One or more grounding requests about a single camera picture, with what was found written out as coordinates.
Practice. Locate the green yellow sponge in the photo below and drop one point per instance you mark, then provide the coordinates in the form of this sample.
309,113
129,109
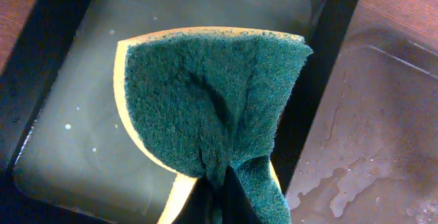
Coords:
196,100

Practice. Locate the dark brown serving tray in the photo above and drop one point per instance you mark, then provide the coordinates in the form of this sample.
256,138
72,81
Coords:
371,152

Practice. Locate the black water tray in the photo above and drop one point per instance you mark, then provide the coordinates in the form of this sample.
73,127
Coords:
65,156

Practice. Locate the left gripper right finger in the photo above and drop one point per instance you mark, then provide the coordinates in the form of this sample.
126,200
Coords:
236,208

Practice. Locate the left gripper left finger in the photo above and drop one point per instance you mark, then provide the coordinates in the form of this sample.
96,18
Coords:
198,208

